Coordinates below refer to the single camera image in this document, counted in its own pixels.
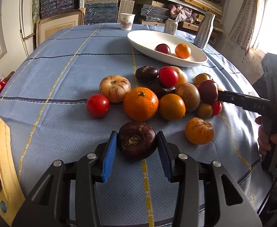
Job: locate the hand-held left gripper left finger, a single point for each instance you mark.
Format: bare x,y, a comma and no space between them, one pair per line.
110,156

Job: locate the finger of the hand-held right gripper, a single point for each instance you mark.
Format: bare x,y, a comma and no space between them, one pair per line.
247,102

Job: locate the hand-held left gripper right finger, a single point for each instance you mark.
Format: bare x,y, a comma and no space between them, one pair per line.
164,156

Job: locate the small red tomato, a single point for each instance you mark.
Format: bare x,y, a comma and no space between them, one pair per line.
217,108

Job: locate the dark red plum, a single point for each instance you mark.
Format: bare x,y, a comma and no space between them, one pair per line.
162,49
207,91

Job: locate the orange striped pepino melon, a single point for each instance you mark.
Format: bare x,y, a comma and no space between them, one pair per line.
199,131

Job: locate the small brown fruit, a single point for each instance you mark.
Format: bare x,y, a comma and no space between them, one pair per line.
204,110

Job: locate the orange persimmon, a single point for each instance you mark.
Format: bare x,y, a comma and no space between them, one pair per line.
172,106

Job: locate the large orange mandarin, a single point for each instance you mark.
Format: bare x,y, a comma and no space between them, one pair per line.
140,105

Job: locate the pale striped pepino melon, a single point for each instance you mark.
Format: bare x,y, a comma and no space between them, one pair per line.
114,88

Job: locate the white oval bowl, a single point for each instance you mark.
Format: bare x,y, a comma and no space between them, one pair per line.
148,42

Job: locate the person's right hand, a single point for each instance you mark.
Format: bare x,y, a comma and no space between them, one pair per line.
262,139

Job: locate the dark padded chair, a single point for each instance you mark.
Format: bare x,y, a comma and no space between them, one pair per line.
259,87

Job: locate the yellow brown fruit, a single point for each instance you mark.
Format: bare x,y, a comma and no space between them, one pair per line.
200,78

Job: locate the brown passion fruit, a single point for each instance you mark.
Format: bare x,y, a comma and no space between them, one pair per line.
188,97

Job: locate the bright window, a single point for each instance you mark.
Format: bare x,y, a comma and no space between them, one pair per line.
275,16

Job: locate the pale orange fruit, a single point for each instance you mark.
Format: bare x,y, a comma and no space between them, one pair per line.
182,76

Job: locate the brick pattern curtain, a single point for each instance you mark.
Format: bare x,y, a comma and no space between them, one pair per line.
245,16

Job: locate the small orange mandarin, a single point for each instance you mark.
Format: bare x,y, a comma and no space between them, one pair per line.
183,51

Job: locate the silver ribbed bottle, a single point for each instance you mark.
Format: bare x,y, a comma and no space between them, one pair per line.
204,30

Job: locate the yellow chair back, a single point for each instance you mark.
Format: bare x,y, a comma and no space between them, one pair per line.
8,170

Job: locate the white drink can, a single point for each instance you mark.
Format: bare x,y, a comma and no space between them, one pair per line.
170,26

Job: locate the stack of wooden boxes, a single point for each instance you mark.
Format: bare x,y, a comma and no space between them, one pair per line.
200,2

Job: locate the pink cloth bundle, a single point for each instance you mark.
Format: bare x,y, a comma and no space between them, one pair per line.
181,11

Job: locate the red white cloth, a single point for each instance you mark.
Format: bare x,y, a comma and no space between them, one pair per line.
0,87

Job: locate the stack of dark blue boxes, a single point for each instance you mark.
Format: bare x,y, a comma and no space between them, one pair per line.
153,11

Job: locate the white paper cup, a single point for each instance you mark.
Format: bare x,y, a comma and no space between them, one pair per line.
127,21

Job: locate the stack of grey flat boxes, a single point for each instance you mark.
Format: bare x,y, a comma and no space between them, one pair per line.
100,10

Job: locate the upright straw box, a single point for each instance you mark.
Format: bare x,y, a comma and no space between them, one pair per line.
126,7

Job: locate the white metal shelf rack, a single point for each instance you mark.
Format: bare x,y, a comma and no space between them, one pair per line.
81,2

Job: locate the stack of blue floral boxes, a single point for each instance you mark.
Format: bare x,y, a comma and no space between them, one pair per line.
55,3

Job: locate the white leaning board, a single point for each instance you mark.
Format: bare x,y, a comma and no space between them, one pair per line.
27,16

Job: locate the green marbled board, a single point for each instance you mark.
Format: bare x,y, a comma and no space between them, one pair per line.
36,0

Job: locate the wooden frame panel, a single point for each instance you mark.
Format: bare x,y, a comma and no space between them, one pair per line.
58,26

